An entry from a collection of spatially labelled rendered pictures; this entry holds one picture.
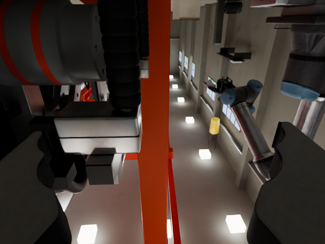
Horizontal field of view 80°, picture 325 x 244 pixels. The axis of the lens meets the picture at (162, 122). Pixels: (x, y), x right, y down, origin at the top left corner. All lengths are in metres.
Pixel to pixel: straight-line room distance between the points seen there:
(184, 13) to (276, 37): 3.44
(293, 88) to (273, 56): 5.48
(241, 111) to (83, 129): 0.82
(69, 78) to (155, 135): 0.65
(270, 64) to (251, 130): 5.36
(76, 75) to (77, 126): 0.16
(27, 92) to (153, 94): 0.53
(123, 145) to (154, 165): 0.84
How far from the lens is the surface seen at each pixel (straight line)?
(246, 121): 0.96
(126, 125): 0.21
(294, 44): 0.77
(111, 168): 0.23
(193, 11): 8.16
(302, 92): 0.77
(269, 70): 6.30
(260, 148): 0.96
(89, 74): 0.36
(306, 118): 0.95
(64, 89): 0.68
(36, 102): 0.48
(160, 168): 1.07
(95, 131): 0.23
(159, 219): 1.38
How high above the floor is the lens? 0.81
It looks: 27 degrees up
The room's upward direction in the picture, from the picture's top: 180 degrees clockwise
